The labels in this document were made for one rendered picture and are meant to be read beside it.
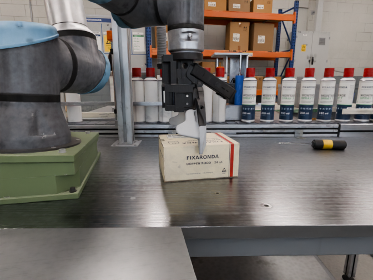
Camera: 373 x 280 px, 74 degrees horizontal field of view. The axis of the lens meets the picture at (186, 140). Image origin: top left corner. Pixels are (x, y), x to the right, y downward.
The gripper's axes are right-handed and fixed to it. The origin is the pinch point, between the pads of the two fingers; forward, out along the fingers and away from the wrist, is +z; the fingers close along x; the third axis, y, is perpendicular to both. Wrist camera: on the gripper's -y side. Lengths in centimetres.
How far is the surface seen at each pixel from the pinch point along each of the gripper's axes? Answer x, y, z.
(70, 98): -46, 37, -9
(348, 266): -41, -92, 81
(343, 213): 23.8, -18.0, 5.9
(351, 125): -25, -66, 2
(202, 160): 6.0, -0.1, 1.7
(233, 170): 6.0, -7.0, 4.3
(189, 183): 7.3, 3.1, 5.8
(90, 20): -468, 91, -127
